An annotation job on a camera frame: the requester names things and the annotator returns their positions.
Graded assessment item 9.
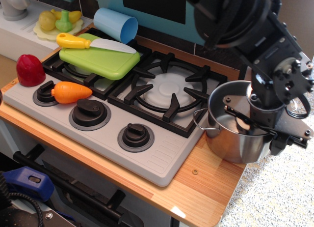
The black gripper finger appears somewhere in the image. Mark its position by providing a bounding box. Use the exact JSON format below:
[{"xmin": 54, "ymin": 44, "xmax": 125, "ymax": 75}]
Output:
[
  {"xmin": 270, "ymin": 135, "xmax": 289, "ymax": 156},
  {"xmin": 235, "ymin": 117, "xmax": 255, "ymax": 135}
]

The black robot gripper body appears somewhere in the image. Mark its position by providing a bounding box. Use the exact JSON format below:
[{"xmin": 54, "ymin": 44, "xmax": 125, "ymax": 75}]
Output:
[{"xmin": 223, "ymin": 93, "xmax": 314, "ymax": 147}]

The stainless steel pot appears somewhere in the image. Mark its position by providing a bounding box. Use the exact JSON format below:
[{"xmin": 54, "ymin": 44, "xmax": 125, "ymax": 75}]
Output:
[{"xmin": 198, "ymin": 81, "xmax": 273, "ymax": 164}]

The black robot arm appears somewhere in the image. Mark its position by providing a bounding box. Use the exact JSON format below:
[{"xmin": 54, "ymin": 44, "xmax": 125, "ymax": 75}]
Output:
[{"xmin": 186, "ymin": 0, "xmax": 314, "ymax": 155}]

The grey toy stove top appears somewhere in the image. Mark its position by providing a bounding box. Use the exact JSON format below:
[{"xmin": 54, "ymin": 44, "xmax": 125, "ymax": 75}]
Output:
[{"xmin": 2, "ymin": 27, "xmax": 229, "ymax": 188}]

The black right stove knob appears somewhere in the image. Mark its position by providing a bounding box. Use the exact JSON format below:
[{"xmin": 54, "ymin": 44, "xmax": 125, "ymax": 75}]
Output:
[{"xmin": 117, "ymin": 123, "xmax": 155, "ymax": 153}]

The black stove knob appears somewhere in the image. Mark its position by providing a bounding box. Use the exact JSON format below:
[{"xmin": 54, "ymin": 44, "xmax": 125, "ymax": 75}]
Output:
[
  {"xmin": 33, "ymin": 81, "xmax": 58, "ymax": 107},
  {"xmin": 117, "ymin": 123, "xmax": 155, "ymax": 153},
  {"xmin": 69, "ymin": 99, "xmax": 111, "ymax": 131}
]

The black middle stove knob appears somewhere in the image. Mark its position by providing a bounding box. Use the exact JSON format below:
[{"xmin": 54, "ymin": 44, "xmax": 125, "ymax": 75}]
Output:
[{"xmin": 69, "ymin": 99, "xmax": 111, "ymax": 131}]

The black left stove knob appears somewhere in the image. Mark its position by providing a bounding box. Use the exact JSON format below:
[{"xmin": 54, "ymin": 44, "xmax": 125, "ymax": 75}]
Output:
[{"xmin": 33, "ymin": 81, "xmax": 58, "ymax": 107}]

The black right burner grate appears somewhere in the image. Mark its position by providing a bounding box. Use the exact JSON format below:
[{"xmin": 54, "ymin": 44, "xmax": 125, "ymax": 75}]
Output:
[{"xmin": 108, "ymin": 52, "xmax": 228, "ymax": 138}]

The black burner grate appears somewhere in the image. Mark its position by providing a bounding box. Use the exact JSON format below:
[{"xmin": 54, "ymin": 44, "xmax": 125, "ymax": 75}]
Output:
[
  {"xmin": 42, "ymin": 40, "xmax": 152, "ymax": 100},
  {"xmin": 108, "ymin": 52, "xmax": 228, "ymax": 138}
]

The teal toy range hood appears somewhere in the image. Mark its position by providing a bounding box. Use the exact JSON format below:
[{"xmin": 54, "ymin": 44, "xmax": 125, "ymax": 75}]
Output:
[{"xmin": 97, "ymin": 0, "xmax": 205, "ymax": 45}]

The green plastic cutting board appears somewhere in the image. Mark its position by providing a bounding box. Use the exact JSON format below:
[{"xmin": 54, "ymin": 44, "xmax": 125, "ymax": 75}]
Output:
[{"xmin": 59, "ymin": 47, "xmax": 140, "ymax": 80}]

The light blue plastic cup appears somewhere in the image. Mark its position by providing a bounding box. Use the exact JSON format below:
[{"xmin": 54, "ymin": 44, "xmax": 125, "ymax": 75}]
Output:
[{"xmin": 93, "ymin": 8, "xmax": 138, "ymax": 44}]

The black left burner grate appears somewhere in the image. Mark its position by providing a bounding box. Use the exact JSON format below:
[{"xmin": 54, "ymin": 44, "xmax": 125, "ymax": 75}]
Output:
[{"xmin": 42, "ymin": 40, "xmax": 152, "ymax": 100}]

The orange toy carrot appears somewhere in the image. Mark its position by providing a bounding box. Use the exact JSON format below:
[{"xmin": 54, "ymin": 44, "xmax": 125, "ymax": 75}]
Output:
[{"xmin": 51, "ymin": 82, "xmax": 93, "ymax": 104}]

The yellow toy banana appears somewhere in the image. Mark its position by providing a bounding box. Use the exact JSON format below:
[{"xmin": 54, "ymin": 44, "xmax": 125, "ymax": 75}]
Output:
[{"xmin": 51, "ymin": 9, "xmax": 82, "ymax": 24}]

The green toy broccoli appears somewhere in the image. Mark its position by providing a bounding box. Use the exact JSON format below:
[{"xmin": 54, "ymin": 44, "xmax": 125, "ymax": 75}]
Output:
[{"xmin": 55, "ymin": 10, "xmax": 73, "ymax": 32}]

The pale yellow toy plate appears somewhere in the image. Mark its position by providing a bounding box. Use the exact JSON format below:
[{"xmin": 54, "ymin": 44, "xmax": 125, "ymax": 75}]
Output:
[{"xmin": 33, "ymin": 19, "xmax": 84, "ymax": 41}]

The red toy pepper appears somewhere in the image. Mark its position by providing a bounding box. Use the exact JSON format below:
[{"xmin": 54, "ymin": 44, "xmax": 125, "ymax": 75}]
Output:
[{"xmin": 16, "ymin": 55, "xmax": 46, "ymax": 87}]

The yellow toy potato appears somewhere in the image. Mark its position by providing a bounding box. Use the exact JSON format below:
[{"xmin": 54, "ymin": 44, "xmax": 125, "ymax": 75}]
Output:
[{"xmin": 39, "ymin": 11, "xmax": 56, "ymax": 31}]

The blue plastic clamp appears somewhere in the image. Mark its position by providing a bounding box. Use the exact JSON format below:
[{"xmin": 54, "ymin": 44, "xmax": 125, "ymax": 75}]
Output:
[{"xmin": 3, "ymin": 167, "xmax": 55, "ymax": 202}]

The white toy sink counter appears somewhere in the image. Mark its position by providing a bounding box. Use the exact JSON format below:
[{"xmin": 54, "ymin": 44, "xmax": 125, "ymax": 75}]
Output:
[{"xmin": 0, "ymin": 0, "xmax": 94, "ymax": 63}]

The grey toy faucet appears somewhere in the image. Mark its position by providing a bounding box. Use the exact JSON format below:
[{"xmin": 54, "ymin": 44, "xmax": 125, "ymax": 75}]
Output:
[{"xmin": 0, "ymin": 0, "xmax": 30, "ymax": 21}]

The yellow handled toy knife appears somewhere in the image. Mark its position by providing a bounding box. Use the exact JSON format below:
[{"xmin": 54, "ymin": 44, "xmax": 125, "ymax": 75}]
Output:
[{"xmin": 56, "ymin": 33, "xmax": 137, "ymax": 54}]

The black oven door handle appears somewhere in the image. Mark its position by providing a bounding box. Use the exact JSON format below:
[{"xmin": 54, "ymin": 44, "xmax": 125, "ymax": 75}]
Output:
[{"xmin": 13, "ymin": 145, "xmax": 123, "ymax": 224}]

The black braided cable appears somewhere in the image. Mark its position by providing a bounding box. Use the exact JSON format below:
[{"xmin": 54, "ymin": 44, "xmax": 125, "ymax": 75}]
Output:
[{"xmin": 7, "ymin": 192, "xmax": 45, "ymax": 227}]

